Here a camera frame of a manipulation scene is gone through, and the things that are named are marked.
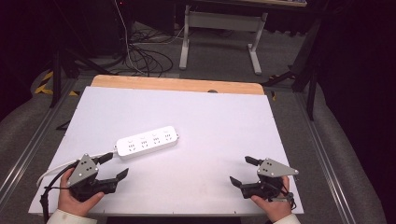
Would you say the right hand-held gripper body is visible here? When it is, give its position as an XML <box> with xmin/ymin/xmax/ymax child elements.
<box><xmin>240</xmin><ymin>158</ymin><xmax>300</xmax><ymax>202</ymax></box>

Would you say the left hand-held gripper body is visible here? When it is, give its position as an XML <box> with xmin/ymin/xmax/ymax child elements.
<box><xmin>65</xmin><ymin>153</ymin><xmax>120</xmax><ymax>203</ymax></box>

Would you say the person's left hand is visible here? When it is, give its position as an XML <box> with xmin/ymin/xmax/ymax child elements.
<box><xmin>57</xmin><ymin>167</ymin><xmax>106</xmax><ymax>217</ymax></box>

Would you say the person's right hand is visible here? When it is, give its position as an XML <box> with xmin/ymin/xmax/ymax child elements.
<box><xmin>250</xmin><ymin>175</ymin><xmax>293</xmax><ymax>224</ymax></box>

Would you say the white power strip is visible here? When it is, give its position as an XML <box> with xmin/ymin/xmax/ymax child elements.
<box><xmin>115</xmin><ymin>125</ymin><xmax>180</xmax><ymax>161</ymax></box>

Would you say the white table cover board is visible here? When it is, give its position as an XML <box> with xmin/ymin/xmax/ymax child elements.
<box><xmin>28</xmin><ymin>86</ymin><xmax>304</xmax><ymax>217</ymax></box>

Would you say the black metal stand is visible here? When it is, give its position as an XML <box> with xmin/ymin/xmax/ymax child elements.
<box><xmin>262</xmin><ymin>12</ymin><xmax>325</xmax><ymax>121</ymax></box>
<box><xmin>49</xmin><ymin>0</ymin><xmax>110</xmax><ymax>108</ymax></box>

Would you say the white power strip cable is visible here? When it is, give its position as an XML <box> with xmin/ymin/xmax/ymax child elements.
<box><xmin>35</xmin><ymin>150</ymin><xmax>120</xmax><ymax>189</ymax></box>

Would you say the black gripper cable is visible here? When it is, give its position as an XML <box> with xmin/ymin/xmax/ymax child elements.
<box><xmin>39</xmin><ymin>161</ymin><xmax>78</xmax><ymax>224</ymax></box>
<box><xmin>269</xmin><ymin>183</ymin><xmax>297</xmax><ymax>210</ymax></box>

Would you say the aluminium rail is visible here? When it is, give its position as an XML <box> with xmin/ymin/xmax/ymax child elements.
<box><xmin>0</xmin><ymin>78</ymin><xmax>78</xmax><ymax>200</ymax></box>
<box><xmin>293</xmin><ymin>92</ymin><xmax>347</xmax><ymax>224</ymax></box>

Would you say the tangle of black floor cables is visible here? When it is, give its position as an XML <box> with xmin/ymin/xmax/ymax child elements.
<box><xmin>122</xmin><ymin>29</ymin><xmax>185</xmax><ymax>78</ymax></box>

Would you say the white floor cable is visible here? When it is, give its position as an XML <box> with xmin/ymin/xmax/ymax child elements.
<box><xmin>113</xmin><ymin>0</ymin><xmax>148</xmax><ymax>77</ymax></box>

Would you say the white metal frame desk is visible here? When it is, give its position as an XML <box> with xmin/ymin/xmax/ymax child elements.
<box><xmin>178</xmin><ymin>0</ymin><xmax>308</xmax><ymax>76</ymax></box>

